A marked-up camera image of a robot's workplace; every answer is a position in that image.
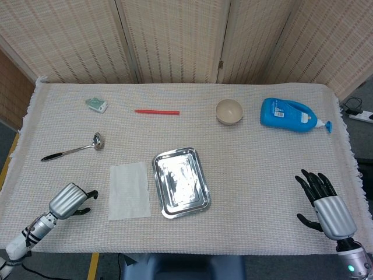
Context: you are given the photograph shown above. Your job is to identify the beige bowl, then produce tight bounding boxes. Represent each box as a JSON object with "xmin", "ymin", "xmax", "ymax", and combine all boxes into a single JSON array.
[{"xmin": 216, "ymin": 99, "xmax": 244, "ymax": 126}]

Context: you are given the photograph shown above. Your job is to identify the red pen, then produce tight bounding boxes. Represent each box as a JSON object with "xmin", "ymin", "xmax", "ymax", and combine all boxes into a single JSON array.
[{"xmin": 134, "ymin": 109, "xmax": 180, "ymax": 116}]

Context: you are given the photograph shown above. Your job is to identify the beige woven tablecloth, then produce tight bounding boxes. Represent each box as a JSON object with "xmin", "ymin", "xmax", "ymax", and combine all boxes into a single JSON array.
[{"xmin": 0, "ymin": 76, "xmax": 370, "ymax": 255}]

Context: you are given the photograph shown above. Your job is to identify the green white small packet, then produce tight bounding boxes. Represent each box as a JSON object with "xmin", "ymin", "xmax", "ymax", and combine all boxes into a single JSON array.
[{"xmin": 85, "ymin": 97, "xmax": 109, "ymax": 114}]

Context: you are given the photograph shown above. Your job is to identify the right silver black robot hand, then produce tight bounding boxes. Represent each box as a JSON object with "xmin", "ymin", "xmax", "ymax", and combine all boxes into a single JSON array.
[{"xmin": 294, "ymin": 169, "xmax": 358, "ymax": 241}]

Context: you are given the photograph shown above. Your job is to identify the bamboo folding screen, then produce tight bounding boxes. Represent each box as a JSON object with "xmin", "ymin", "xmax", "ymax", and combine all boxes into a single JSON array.
[{"xmin": 0, "ymin": 0, "xmax": 373, "ymax": 100}]

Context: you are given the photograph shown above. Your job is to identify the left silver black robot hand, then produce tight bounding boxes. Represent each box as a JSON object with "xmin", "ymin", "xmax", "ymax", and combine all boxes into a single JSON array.
[{"xmin": 48, "ymin": 182, "xmax": 99, "ymax": 220}]

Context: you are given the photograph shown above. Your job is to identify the blue detergent bottle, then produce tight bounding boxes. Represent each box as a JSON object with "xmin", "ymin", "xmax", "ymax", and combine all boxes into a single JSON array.
[{"xmin": 260, "ymin": 97, "xmax": 334, "ymax": 135}]

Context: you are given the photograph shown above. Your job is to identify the white paper sheet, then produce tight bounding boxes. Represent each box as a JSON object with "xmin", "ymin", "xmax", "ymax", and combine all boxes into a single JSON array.
[{"xmin": 108, "ymin": 161, "xmax": 152, "ymax": 222}]

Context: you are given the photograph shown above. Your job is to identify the black floor cable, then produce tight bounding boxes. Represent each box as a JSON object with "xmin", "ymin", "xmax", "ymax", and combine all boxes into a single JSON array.
[{"xmin": 17, "ymin": 253, "xmax": 64, "ymax": 280}]

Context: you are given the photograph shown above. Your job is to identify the dark blue robot torso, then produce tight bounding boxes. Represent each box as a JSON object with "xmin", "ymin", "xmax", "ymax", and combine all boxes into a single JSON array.
[{"xmin": 121, "ymin": 253, "xmax": 246, "ymax": 280}]

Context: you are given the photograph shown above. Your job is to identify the white power strip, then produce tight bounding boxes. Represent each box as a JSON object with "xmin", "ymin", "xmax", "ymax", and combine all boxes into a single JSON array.
[{"xmin": 348, "ymin": 110, "xmax": 373, "ymax": 124}]

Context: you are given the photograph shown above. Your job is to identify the rectangular metal tray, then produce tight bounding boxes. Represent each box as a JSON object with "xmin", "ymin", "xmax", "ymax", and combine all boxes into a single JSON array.
[{"xmin": 152, "ymin": 146, "xmax": 212, "ymax": 219}]

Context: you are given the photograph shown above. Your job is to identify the steel ladle with black handle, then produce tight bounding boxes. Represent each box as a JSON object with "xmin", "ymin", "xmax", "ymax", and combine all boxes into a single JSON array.
[{"xmin": 40, "ymin": 132, "xmax": 105, "ymax": 162}]

